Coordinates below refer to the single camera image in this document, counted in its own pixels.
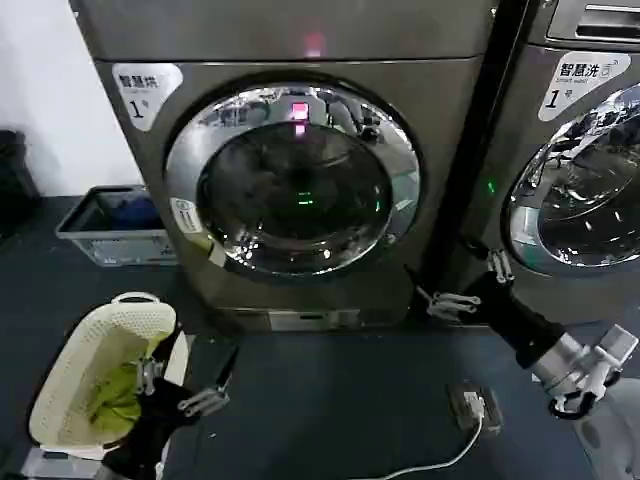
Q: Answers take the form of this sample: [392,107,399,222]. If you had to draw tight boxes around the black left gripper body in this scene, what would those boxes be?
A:
[102,377,192,475]

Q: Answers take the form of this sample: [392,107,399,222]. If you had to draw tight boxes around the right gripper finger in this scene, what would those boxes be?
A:
[404,267,482,322]
[462,235,517,288]

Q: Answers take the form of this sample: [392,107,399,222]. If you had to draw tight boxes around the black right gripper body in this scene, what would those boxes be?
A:
[462,272,567,372]

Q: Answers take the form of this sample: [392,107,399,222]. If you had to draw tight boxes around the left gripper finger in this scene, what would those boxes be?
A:
[177,344,241,417]
[133,322,178,397]

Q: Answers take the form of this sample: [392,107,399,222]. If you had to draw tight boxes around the yellow-green cloth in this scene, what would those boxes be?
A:
[82,329,174,427]

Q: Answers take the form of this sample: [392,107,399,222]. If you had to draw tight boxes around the white perforated laundry basket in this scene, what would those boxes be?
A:
[28,291,190,450]

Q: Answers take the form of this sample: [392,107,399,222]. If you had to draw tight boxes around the black floor power socket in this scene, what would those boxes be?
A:
[446,381,505,432]

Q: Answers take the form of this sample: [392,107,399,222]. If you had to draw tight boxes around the round glass dryer door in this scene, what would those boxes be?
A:
[163,72,422,290]
[498,82,640,282]

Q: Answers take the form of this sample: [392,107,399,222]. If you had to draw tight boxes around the grey dryer with red light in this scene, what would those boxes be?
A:
[69,0,497,335]

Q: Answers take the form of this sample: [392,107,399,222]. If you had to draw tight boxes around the grey plastic crate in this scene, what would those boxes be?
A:
[54,184,180,267]

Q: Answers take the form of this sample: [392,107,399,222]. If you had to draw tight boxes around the blue clothes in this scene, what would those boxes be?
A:
[97,192,162,232]

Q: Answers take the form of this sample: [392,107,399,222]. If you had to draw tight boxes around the white plug with cable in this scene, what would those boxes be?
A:
[403,391,487,480]

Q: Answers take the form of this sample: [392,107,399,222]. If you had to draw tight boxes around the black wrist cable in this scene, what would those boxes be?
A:
[548,383,624,418]

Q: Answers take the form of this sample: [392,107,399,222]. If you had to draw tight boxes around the grey dryer with drawer handle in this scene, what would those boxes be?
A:
[458,0,640,329]

